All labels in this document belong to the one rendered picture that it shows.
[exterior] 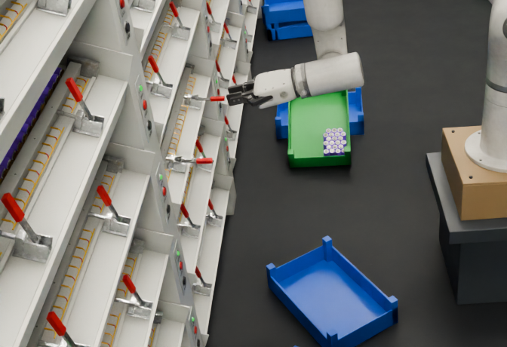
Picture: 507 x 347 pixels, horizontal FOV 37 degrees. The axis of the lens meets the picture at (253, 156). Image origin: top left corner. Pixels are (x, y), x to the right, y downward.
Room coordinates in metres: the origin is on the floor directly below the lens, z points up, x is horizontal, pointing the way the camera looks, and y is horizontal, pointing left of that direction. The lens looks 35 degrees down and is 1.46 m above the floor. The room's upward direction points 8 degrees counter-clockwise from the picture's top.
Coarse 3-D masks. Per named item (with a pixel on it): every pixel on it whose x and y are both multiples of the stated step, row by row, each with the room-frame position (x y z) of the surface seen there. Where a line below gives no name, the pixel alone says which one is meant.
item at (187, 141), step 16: (192, 64) 1.82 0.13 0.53; (208, 64) 1.81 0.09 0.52; (192, 80) 1.78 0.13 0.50; (208, 80) 1.79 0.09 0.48; (192, 112) 1.63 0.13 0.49; (192, 128) 1.56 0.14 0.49; (192, 144) 1.49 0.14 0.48; (176, 176) 1.36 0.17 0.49; (176, 192) 1.31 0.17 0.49; (176, 208) 1.21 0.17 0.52
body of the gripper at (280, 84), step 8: (264, 72) 1.68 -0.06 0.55; (272, 72) 1.66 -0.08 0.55; (280, 72) 1.65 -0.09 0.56; (288, 72) 1.63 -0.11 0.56; (256, 80) 1.65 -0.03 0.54; (264, 80) 1.63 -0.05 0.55; (272, 80) 1.62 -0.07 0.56; (280, 80) 1.61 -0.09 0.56; (288, 80) 1.60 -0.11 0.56; (256, 88) 1.61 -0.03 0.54; (264, 88) 1.59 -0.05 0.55; (272, 88) 1.59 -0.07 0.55; (280, 88) 1.58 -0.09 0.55; (288, 88) 1.58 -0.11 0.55; (296, 88) 1.59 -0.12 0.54; (264, 96) 1.58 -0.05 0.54; (272, 96) 1.58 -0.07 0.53; (280, 96) 1.58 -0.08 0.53; (288, 96) 1.58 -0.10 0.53; (296, 96) 1.59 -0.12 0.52; (264, 104) 1.58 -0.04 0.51; (272, 104) 1.58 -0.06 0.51
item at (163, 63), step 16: (176, 0) 1.80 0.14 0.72; (192, 0) 1.81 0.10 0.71; (160, 16) 1.69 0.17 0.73; (176, 16) 1.65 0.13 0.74; (192, 16) 1.77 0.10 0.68; (160, 32) 1.63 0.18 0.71; (176, 32) 1.65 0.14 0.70; (192, 32) 1.69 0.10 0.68; (160, 48) 1.58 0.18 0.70; (176, 48) 1.59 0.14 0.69; (144, 64) 1.46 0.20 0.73; (160, 64) 1.51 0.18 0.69; (176, 64) 1.52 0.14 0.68; (160, 80) 1.39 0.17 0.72; (176, 80) 1.46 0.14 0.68; (160, 96) 1.38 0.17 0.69; (160, 112) 1.32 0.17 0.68; (160, 128) 1.21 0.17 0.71; (160, 144) 1.24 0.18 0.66
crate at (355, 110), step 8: (360, 88) 2.33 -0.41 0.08; (352, 96) 2.35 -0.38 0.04; (360, 96) 2.33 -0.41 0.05; (280, 104) 2.37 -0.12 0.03; (352, 104) 2.35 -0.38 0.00; (360, 104) 2.33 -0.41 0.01; (280, 112) 2.36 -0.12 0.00; (352, 112) 2.29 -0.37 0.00; (360, 112) 2.17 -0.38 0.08; (280, 120) 2.19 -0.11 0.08; (352, 120) 2.24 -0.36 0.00; (360, 120) 2.15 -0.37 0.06; (280, 128) 2.19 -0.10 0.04; (352, 128) 2.16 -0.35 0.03; (360, 128) 2.15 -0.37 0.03; (280, 136) 2.19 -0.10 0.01
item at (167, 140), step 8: (184, 72) 1.77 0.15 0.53; (184, 80) 1.73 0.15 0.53; (184, 88) 1.69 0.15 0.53; (192, 88) 1.72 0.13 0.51; (176, 96) 1.65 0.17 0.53; (176, 104) 1.61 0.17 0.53; (176, 112) 1.58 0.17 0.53; (176, 120) 1.54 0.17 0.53; (184, 120) 1.57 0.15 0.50; (168, 128) 1.50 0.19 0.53; (176, 128) 1.53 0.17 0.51; (168, 136) 1.47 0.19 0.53; (168, 144) 1.44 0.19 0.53; (176, 144) 1.47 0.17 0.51; (168, 152) 1.43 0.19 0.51
